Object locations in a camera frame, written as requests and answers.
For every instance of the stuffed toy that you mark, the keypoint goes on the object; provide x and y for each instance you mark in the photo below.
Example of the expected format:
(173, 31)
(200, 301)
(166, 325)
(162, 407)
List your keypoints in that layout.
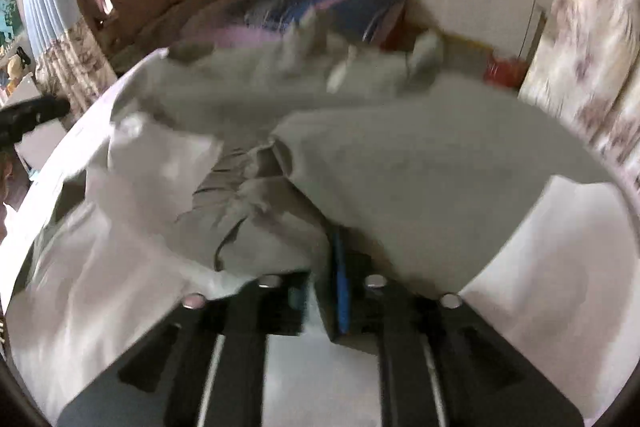
(16, 72)

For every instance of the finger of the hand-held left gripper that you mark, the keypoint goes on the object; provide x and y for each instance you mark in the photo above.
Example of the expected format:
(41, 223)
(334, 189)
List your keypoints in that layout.
(40, 111)

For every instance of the red container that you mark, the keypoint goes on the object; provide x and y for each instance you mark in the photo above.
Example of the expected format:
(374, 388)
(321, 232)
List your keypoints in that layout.
(505, 72)

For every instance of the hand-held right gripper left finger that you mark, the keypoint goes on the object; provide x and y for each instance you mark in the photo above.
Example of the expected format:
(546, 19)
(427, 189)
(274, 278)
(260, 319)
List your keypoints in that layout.
(280, 307)

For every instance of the brown headboard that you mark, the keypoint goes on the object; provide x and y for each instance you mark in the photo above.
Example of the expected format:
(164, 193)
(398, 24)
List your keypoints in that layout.
(145, 7)

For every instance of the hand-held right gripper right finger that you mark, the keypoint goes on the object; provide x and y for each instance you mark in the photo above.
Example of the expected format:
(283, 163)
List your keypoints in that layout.
(342, 297)

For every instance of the blue floral curtain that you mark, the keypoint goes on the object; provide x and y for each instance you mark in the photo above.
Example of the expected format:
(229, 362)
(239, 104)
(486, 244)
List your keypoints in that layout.
(590, 57)
(55, 7)

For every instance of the wall poster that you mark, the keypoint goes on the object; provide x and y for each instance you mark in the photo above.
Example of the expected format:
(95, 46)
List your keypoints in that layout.
(11, 12)

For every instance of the bed with pink floral sheet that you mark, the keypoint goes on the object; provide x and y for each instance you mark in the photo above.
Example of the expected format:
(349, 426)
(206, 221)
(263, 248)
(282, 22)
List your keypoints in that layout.
(550, 287)

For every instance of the grey and white large garment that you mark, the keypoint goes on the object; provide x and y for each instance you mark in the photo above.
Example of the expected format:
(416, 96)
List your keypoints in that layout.
(400, 167)

